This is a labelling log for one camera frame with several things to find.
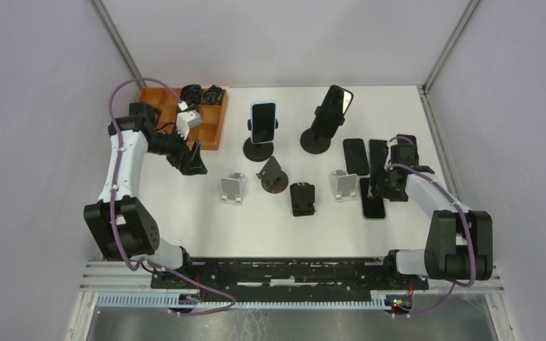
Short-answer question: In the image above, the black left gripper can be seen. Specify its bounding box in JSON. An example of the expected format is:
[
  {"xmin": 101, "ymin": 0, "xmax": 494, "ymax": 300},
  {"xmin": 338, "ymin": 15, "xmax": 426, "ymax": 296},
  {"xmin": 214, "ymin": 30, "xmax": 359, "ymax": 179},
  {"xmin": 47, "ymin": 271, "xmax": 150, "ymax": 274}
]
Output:
[{"xmin": 146, "ymin": 122, "xmax": 207, "ymax": 176}]

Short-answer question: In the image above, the silver edge smartphone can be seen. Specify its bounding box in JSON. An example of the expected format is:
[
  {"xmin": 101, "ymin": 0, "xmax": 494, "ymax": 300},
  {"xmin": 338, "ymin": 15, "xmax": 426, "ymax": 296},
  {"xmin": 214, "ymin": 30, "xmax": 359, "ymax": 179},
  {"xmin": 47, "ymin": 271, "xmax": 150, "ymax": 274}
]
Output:
[{"xmin": 359, "ymin": 178, "xmax": 387, "ymax": 220}]

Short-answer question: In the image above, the pink case smartphone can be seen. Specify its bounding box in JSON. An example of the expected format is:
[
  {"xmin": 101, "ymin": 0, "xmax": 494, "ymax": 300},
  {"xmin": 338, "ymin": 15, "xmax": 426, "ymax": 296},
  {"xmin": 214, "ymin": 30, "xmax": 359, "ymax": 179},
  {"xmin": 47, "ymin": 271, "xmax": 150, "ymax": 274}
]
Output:
[{"xmin": 396, "ymin": 134, "xmax": 417, "ymax": 146}]

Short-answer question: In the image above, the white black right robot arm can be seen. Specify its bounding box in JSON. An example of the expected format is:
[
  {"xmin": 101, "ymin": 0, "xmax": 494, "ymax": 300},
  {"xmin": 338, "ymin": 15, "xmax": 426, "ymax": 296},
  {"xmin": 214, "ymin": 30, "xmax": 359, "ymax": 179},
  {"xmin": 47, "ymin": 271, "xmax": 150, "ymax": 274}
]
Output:
[{"xmin": 363, "ymin": 136, "xmax": 493, "ymax": 290}]

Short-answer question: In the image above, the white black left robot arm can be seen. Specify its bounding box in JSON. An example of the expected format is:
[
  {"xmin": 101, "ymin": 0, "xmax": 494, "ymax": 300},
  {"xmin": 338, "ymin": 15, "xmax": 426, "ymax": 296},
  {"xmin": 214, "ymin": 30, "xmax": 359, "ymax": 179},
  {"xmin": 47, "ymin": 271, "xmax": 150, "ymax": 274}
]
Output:
[{"xmin": 83, "ymin": 102, "xmax": 208, "ymax": 290}]

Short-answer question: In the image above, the silver metal phone stand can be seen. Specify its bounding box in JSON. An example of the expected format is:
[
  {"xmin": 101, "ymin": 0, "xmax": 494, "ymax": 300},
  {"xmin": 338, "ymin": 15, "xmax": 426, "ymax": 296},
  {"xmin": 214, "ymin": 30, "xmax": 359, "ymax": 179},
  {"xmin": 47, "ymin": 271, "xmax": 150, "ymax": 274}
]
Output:
[{"xmin": 329, "ymin": 170, "xmax": 358, "ymax": 202}]

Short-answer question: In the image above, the silver stand left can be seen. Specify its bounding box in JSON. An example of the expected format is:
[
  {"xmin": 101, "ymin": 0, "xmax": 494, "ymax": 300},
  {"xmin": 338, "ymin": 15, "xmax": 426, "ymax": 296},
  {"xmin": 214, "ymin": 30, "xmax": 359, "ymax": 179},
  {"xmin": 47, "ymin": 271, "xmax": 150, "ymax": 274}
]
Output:
[{"xmin": 220, "ymin": 173, "xmax": 247, "ymax": 205}]

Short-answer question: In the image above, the black round clamp stand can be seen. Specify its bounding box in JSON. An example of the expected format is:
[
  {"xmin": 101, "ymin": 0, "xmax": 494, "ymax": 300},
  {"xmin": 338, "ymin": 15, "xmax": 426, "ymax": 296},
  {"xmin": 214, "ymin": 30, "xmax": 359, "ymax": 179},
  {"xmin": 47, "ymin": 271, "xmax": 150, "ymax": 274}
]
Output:
[{"xmin": 242, "ymin": 136, "xmax": 274, "ymax": 162}]

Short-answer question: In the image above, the round wooden base stand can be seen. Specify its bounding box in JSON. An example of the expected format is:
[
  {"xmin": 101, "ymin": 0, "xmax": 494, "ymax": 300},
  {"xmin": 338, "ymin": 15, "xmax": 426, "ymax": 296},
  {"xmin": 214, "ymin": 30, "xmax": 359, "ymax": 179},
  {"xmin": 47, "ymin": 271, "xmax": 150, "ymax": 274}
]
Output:
[{"xmin": 256, "ymin": 156, "xmax": 289, "ymax": 194}]

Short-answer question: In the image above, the black round tall stand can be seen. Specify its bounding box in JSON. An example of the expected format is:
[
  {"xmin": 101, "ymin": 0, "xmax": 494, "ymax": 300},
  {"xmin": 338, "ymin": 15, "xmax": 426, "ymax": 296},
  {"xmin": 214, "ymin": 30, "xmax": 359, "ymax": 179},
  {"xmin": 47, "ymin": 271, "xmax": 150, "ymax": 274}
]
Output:
[{"xmin": 300, "ymin": 106, "xmax": 346, "ymax": 154}]

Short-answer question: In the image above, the black folding phone stand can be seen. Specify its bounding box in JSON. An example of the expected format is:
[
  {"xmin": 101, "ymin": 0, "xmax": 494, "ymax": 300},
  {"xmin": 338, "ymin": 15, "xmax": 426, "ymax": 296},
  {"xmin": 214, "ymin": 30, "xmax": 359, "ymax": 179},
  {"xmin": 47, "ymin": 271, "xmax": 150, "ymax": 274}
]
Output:
[{"xmin": 290, "ymin": 183, "xmax": 316, "ymax": 217}]

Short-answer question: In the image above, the orange wooden organizer tray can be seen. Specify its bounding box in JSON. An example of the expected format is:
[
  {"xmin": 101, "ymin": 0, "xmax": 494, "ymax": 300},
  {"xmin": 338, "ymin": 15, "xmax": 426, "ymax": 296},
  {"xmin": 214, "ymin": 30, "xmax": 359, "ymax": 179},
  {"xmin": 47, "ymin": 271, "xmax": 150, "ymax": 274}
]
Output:
[{"xmin": 139, "ymin": 85, "xmax": 228, "ymax": 151}]

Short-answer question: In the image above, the blue case smartphone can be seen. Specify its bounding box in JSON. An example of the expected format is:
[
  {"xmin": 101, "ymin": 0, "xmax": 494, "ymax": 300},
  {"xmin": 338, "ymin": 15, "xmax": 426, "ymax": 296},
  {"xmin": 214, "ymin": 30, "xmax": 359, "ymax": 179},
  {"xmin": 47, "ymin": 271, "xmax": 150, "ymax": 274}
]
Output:
[{"xmin": 249, "ymin": 101, "xmax": 278, "ymax": 144}]

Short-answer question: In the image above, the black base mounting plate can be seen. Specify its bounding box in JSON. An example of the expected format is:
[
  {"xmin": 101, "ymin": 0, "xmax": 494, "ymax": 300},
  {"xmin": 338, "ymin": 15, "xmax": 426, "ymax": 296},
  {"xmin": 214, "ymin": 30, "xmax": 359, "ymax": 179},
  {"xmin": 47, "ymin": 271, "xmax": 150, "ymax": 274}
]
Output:
[{"xmin": 150, "ymin": 256, "xmax": 429, "ymax": 305}]

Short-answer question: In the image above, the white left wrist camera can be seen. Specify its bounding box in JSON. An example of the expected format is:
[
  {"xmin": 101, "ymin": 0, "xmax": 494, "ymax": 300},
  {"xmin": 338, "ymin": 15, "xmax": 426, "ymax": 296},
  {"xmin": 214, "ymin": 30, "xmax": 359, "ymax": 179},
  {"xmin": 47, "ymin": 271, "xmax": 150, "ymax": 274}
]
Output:
[{"xmin": 175, "ymin": 101, "xmax": 203, "ymax": 141}]

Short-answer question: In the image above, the black cable bundle left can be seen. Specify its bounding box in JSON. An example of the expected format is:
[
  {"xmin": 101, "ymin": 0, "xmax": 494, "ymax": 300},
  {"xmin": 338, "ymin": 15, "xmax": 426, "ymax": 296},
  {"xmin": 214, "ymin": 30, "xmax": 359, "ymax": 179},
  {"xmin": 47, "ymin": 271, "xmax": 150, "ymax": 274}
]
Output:
[{"xmin": 178, "ymin": 84, "xmax": 203, "ymax": 110}]

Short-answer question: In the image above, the black cable bundle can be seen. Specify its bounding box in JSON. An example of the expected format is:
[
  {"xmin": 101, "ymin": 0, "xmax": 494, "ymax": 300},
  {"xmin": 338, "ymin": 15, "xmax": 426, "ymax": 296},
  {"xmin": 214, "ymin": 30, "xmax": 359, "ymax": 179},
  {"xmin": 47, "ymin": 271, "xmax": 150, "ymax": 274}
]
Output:
[
  {"xmin": 178, "ymin": 84, "xmax": 203, "ymax": 110},
  {"xmin": 201, "ymin": 85, "xmax": 225, "ymax": 107}
]

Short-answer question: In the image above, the black cable bundle right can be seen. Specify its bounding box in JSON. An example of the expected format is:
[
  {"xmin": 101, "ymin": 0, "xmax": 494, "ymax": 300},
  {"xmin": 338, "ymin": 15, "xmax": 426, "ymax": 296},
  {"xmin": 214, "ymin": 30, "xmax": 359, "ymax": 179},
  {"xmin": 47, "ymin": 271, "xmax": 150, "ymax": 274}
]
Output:
[{"xmin": 201, "ymin": 85, "xmax": 225, "ymax": 107}]

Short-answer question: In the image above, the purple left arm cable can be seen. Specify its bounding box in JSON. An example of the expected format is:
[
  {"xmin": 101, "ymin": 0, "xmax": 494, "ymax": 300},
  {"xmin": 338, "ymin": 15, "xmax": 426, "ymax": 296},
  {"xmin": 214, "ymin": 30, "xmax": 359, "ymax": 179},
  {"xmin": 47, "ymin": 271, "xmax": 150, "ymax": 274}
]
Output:
[{"xmin": 108, "ymin": 77, "xmax": 237, "ymax": 317}]

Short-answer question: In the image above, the white slotted cable duct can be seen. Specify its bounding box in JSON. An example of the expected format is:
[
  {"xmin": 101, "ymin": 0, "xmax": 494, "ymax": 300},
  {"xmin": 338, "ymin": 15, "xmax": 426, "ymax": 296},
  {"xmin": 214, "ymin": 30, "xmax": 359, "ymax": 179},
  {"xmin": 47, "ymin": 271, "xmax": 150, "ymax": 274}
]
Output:
[{"xmin": 95, "ymin": 289, "xmax": 413, "ymax": 312}]

